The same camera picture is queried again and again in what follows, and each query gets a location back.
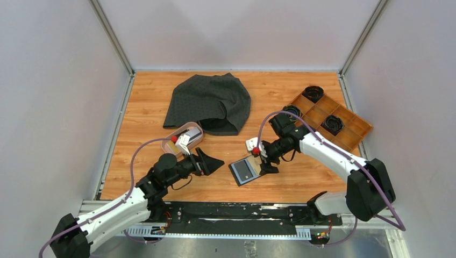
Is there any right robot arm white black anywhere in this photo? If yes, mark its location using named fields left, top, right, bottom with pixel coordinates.
left=246, top=111, right=397, bottom=225

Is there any black round part right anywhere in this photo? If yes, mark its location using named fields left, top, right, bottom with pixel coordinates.
left=320, top=115, right=345, bottom=136

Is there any white black credit card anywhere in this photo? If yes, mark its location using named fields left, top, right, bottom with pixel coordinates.
left=179, top=127, right=202, bottom=144

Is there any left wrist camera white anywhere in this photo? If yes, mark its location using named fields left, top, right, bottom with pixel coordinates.
left=175, top=133, right=191, bottom=155

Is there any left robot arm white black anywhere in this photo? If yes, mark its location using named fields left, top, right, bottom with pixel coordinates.
left=49, top=148, right=224, bottom=257

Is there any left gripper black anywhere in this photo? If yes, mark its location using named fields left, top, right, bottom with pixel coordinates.
left=165, top=147, right=224, bottom=187

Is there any dark grey dotted cloth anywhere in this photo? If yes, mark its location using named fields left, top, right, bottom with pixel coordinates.
left=163, top=73, right=251, bottom=136

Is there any black round part left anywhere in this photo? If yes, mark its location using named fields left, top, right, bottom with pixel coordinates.
left=282, top=105, right=302, bottom=122

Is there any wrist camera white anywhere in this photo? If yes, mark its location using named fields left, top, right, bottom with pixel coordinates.
left=245, top=137, right=267, bottom=157
left=175, top=133, right=191, bottom=155

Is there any black round part top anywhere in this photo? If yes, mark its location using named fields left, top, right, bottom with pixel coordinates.
left=302, top=85, right=324, bottom=103

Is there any yellow credit card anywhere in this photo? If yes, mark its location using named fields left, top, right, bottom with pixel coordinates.
left=247, top=156, right=262, bottom=176

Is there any orange compartment tray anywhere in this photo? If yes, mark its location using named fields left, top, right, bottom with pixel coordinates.
left=282, top=85, right=373, bottom=152

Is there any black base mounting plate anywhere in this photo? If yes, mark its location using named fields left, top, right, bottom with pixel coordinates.
left=142, top=201, right=342, bottom=237

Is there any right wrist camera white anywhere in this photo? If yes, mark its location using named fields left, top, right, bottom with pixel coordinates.
left=245, top=137, right=267, bottom=157

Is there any black round part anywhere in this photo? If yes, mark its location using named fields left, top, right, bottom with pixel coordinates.
left=282, top=105, right=302, bottom=122
left=302, top=85, right=324, bottom=103
left=320, top=115, right=345, bottom=136

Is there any aluminium frame rail front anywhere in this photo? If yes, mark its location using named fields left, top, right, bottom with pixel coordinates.
left=76, top=200, right=402, bottom=241

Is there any pink oval tray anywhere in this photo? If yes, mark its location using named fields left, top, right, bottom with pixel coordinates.
left=161, top=122, right=204, bottom=157

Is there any black leather card holder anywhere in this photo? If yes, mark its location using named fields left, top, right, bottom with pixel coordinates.
left=228, top=155, right=263, bottom=187

